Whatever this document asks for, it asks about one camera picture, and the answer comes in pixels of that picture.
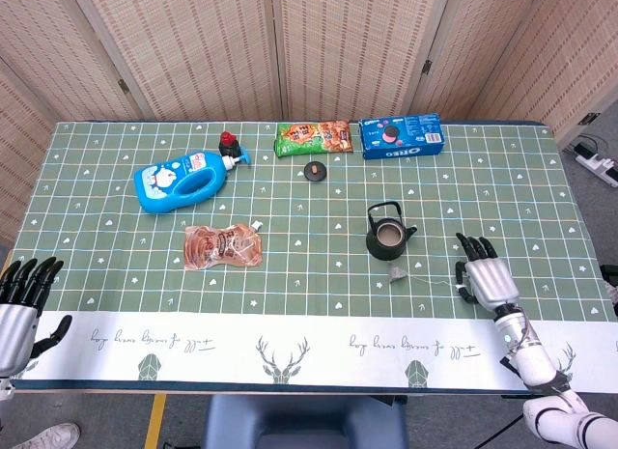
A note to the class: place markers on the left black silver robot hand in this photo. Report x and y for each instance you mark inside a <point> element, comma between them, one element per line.
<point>14,330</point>

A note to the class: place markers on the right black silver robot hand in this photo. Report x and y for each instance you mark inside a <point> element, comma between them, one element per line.
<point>490,282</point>

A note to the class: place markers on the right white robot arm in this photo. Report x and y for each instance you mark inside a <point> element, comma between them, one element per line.
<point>536,362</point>

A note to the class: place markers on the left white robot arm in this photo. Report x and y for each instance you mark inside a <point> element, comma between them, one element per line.
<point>5,388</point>

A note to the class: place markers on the black cast iron teapot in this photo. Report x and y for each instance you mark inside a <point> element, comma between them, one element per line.
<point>381,248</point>

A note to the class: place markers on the black teapot lid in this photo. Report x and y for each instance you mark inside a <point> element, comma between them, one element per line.
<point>315,171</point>

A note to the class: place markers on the green snack packet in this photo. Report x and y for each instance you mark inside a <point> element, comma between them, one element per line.
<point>309,137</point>

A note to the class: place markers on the white sneaker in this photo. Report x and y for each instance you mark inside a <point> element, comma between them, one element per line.
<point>50,437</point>

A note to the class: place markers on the white power strip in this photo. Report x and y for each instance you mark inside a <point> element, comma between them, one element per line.
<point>598,166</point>

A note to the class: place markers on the blue Oreo cookie box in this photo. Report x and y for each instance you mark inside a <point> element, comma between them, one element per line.
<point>401,137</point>

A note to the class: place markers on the green checked tablecloth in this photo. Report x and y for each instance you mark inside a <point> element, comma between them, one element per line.
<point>309,294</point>

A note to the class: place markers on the blue detergent bottle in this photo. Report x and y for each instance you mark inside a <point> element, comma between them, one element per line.
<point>161,188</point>

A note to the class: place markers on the brown spout pouch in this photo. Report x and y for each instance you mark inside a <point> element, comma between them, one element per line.
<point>219,246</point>

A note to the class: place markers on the blue chair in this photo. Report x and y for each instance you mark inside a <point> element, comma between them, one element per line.
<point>304,422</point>

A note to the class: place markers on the small black bottle red cap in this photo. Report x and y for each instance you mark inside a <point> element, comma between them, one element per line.
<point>228,145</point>

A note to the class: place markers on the woven folding screen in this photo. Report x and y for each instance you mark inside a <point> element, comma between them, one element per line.
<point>217,48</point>

